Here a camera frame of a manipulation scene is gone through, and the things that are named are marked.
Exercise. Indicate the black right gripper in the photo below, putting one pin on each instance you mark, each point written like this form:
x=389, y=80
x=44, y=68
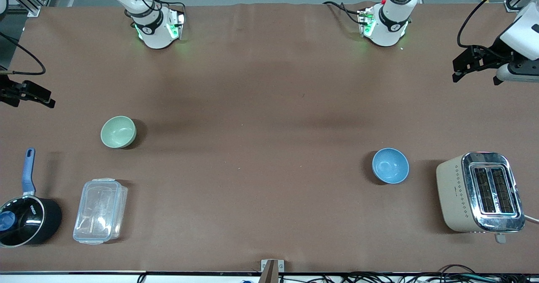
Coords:
x=7, y=91

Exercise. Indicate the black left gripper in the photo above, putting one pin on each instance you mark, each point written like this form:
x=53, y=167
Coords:
x=495, y=53

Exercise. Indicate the green bowl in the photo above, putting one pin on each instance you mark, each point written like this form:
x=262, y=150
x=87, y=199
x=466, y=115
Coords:
x=118, y=131

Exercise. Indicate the blue bowl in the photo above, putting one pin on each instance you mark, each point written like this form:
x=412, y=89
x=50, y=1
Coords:
x=390, y=165

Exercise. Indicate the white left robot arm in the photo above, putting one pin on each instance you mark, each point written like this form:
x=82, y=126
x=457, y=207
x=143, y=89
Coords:
x=389, y=26

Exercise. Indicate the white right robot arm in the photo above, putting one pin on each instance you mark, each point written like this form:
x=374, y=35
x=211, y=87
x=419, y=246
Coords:
x=153, y=32

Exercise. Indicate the beige chrome toaster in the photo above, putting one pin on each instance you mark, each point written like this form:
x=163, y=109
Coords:
x=476, y=192

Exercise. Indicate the glass pot lid blue knob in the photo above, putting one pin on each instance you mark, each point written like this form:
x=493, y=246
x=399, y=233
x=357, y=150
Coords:
x=19, y=222

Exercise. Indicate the clear plastic food container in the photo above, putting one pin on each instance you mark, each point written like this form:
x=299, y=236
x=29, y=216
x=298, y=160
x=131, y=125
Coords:
x=100, y=210

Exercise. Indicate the brown table mat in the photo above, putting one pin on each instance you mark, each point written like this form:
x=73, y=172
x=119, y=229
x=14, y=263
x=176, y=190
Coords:
x=269, y=190

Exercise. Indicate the metal base bracket green light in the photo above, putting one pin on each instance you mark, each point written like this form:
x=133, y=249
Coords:
x=365, y=22
x=176, y=24

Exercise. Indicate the metal bracket with wooden post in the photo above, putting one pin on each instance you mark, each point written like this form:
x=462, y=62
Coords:
x=271, y=270

